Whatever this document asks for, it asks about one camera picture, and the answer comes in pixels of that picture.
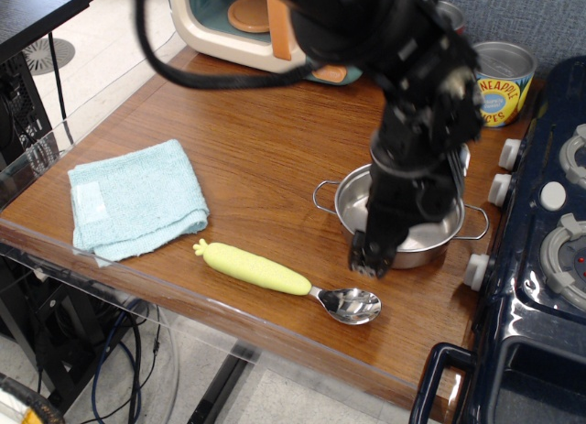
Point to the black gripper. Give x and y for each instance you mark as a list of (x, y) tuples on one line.
[(398, 201)]

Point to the small stainless steel pot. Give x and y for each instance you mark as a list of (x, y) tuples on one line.
[(424, 243)]

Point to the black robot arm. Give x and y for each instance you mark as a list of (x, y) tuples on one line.
[(426, 72)]

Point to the plush mushroom toy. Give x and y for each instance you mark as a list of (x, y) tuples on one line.
[(465, 158)]

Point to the dark blue toy stove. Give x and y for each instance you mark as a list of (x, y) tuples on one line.
[(527, 363)]

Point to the pineapple slices can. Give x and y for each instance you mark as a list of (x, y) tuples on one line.
[(504, 78)]

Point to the light blue folded cloth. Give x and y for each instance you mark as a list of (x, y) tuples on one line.
[(133, 204)]

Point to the tomato sauce can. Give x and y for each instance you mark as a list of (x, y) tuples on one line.
[(453, 15)]

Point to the toy microwave oven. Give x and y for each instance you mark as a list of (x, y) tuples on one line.
[(252, 33)]

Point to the black desk at left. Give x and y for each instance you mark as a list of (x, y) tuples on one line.
[(25, 21)]

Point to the spoon with green handle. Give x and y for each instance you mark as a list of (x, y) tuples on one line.
[(350, 306)]

